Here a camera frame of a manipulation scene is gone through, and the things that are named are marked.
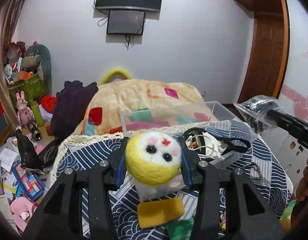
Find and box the person right hand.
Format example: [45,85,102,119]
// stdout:
[296,159,308,201]

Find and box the pink bunny plush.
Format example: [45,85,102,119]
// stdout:
[16,91,35,128]

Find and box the striped red gold curtain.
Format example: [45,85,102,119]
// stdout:
[0,0,25,127]

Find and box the blue white patterned tablecloth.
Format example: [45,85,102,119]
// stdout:
[47,120,293,239]

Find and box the yellow sponge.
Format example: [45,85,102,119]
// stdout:
[137,197,185,229]

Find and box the green cardboard box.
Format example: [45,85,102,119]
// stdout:
[8,75,48,107]

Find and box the dark purple cloth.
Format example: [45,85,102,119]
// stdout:
[49,81,98,139]

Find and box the brown wooden door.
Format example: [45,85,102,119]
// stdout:
[238,10,287,102]

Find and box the yellow foam ring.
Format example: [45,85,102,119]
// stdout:
[98,66,133,86]

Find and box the yellow floral scrunchie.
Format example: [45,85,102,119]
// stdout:
[219,211,226,231]

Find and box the red cloth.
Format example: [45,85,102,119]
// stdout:
[41,95,57,114]

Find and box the small black wall monitor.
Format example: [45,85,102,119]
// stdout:
[107,10,146,35]

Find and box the green striped glove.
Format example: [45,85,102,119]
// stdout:
[164,218,194,240]

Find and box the yellow white felt ball toy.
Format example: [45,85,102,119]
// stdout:
[125,131,182,186]

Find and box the beige blanket with colour patches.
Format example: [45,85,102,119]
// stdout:
[74,80,217,136]

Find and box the colourful pencil case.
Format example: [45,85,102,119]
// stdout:
[12,164,45,202]

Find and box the clear plastic storage box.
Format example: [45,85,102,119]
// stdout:
[120,101,257,168]

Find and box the green bottle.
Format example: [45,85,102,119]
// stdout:
[31,101,44,127]

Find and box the grey cloth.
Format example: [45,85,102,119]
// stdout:
[234,95,282,134]

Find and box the pink plush on floor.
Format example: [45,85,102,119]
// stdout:
[10,197,38,232]

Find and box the black white braided headband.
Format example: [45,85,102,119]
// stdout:
[243,162,263,181]

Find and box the black plastic bag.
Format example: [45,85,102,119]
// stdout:
[14,129,63,172]

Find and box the grey green plush toy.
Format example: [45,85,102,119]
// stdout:
[20,44,51,82]

